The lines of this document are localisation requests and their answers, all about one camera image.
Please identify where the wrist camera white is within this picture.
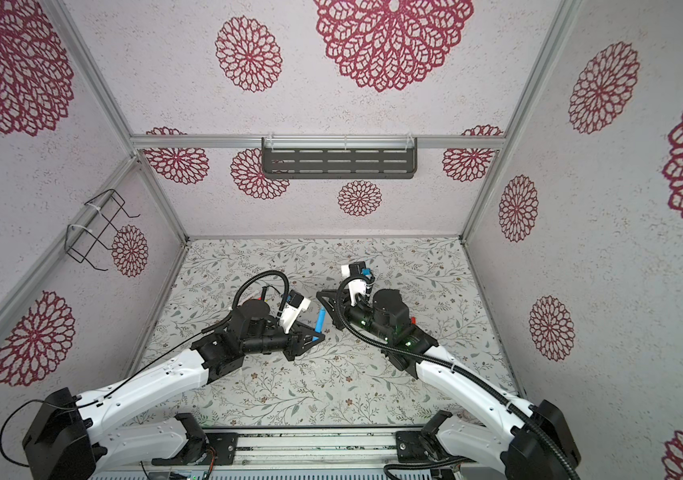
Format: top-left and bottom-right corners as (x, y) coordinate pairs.
(279, 290), (311, 334)
(341, 261), (375, 306)

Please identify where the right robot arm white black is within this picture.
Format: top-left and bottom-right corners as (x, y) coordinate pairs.
(316, 262), (581, 479)

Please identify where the blue pen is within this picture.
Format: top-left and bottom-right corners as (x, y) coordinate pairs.
(314, 308), (326, 334)

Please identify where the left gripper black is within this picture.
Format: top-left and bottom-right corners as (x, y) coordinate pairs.
(243, 317), (324, 358)

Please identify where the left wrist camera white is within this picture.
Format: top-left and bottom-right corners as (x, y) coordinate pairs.
(279, 290), (311, 334)

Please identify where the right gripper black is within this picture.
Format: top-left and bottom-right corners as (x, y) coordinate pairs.
(318, 292), (395, 350)

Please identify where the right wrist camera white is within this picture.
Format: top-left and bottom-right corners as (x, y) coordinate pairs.
(341, 261), (375, 306)

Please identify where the dark grey slotted wall shelf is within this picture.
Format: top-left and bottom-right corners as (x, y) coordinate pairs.
(261, 137), (419, 180)

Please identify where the black wire wall rack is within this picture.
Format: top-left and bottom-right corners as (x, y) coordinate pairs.
(63, 188), (140, 272)

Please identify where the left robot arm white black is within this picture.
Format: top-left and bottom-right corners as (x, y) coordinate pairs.
(18, 270), (324, 479)

